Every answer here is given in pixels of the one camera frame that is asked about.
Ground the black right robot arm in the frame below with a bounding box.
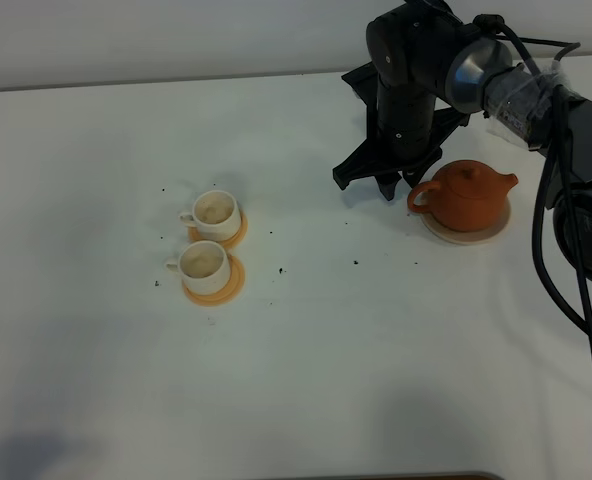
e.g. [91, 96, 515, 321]
[333, 1, 592, 281]

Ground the orange coaster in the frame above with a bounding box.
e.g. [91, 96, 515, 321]
[182, 255, 246, 307]
[187, 210, 248, 250]

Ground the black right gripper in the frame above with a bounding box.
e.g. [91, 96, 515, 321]
[332, 63, 470, 201]

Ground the white teacup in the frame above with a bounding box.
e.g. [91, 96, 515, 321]
[165, 240, 231, 296]
[179, 190, 242, 242]

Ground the brown clay teapot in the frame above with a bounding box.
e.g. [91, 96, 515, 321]
[407, 160, 519, 233]

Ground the orange coaster far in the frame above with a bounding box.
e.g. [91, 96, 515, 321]
[187, 210, 248, 250]

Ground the beige round teapot coaster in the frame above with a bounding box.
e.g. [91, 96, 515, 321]
[420, 199, 512, 246]

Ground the orange coaster near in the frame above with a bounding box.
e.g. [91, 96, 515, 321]
[182, 255, 246, 307]

